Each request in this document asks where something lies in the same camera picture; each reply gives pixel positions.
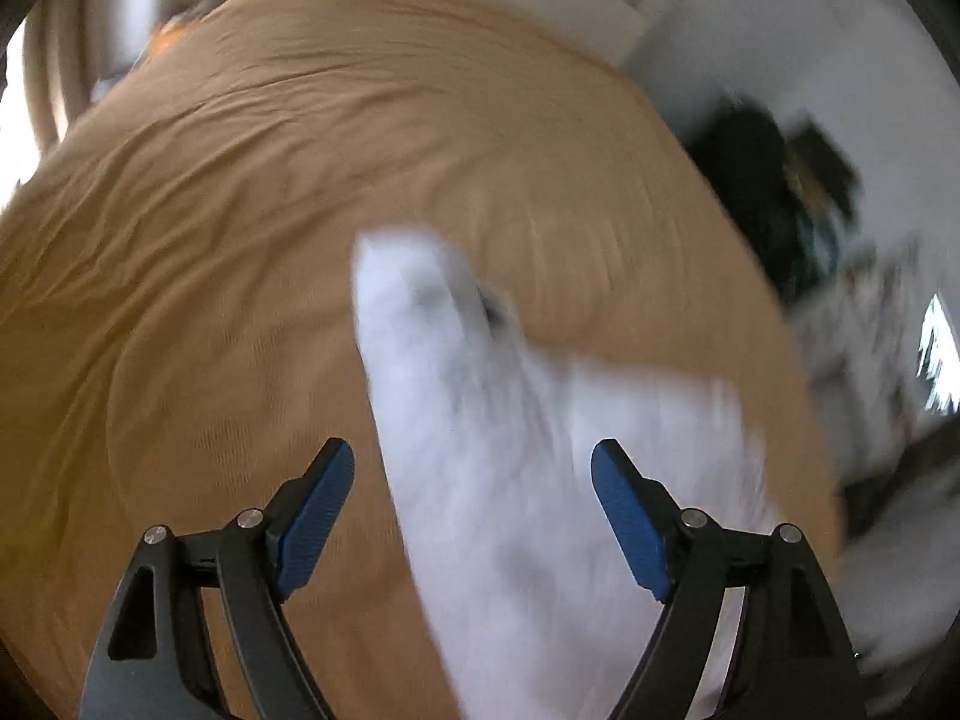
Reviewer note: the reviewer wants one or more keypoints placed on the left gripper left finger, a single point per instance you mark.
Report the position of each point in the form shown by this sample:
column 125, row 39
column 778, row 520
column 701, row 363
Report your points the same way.
column 153, row 658

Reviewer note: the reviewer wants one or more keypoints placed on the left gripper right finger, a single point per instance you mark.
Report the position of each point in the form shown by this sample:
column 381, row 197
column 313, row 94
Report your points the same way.
column 792, row 657

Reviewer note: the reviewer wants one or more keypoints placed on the white quilted puffer jacket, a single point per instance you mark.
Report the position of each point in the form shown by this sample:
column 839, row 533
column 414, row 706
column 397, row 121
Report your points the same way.
column 486, row 441

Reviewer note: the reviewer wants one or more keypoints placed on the mustard yellow bedspread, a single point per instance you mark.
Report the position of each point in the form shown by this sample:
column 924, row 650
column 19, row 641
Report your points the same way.
column 177, row 334

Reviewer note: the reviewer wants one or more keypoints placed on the white dressing table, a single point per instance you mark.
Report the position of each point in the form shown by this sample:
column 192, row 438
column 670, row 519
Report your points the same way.
column 881, row 354

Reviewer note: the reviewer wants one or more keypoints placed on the black computer monitor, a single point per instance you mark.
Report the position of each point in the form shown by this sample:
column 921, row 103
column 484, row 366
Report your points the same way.
column 826, row 183

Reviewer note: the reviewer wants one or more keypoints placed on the black backpack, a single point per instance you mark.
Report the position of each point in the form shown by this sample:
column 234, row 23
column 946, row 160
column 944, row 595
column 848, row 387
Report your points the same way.
column 742, row 155

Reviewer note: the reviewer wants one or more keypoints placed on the beige window curtain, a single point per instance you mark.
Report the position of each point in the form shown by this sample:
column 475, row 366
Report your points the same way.
column 65, row 52

